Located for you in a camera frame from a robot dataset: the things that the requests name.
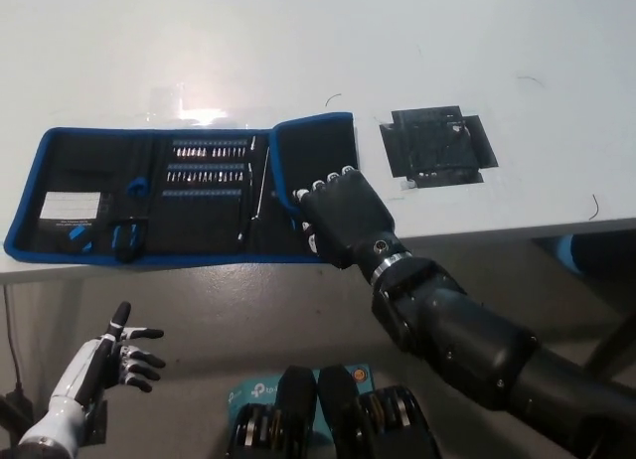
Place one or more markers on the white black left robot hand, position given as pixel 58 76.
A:
pixel 89 364

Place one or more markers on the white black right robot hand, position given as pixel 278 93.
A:
pixel 348 215

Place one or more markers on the black blue-edged fabric toolkit roll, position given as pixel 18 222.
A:
pixel 199 220

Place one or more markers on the black power adapter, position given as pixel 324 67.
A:
pixel 15 407

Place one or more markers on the thin silver bent rod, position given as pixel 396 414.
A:
pixel 264 181

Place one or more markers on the black tape patch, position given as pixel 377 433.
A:
pixel 437 146

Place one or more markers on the blue triangular pick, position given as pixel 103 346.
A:
pixel 78 238

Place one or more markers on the screwdriver bit row blue strip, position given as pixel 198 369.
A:
pixel 206 173
pixel 208 148

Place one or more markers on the white grid magnetic pad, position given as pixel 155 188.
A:
pixel 69 205

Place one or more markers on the teal tp-link cardboard box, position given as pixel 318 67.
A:
pixel 258 392

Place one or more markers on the blue plastic clip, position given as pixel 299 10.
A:
pixel 136 187

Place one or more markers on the blue and black chair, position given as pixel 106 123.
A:
pixel 571 253

